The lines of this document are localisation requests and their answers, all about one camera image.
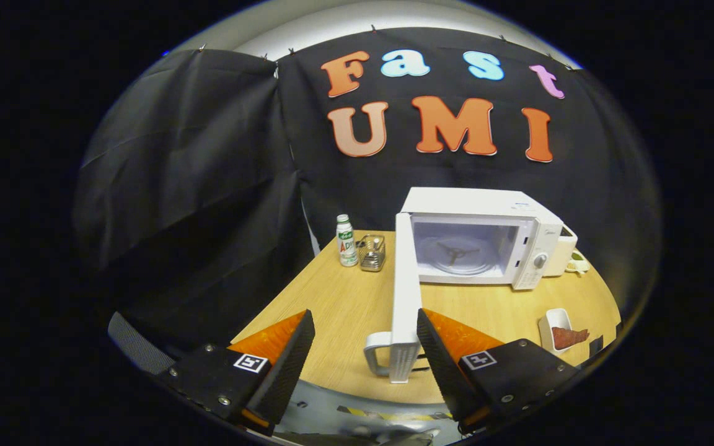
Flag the red meat slice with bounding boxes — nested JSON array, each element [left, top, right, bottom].
[[552, 326, 591, 351]]

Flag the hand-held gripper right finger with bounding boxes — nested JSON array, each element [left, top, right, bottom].
[[417, 308, 583, 434]]

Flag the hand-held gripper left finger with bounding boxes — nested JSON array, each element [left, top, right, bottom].
[[157, 310, 316, 434]]

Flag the white box appliance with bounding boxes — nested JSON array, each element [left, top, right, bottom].
[[543, 224, 578, 278]]

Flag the grey mesh chair back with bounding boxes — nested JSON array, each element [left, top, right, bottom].
[[108, 312, 175, 375]]

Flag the small white rectangular dish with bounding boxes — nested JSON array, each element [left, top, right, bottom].
[[538, 308, 581, 355]]

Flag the white microwave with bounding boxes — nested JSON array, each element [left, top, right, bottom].
[[364, 187, 564, 384]]

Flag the small green label bottle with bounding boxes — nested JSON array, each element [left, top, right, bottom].
[[336, 214, 359, 268]]

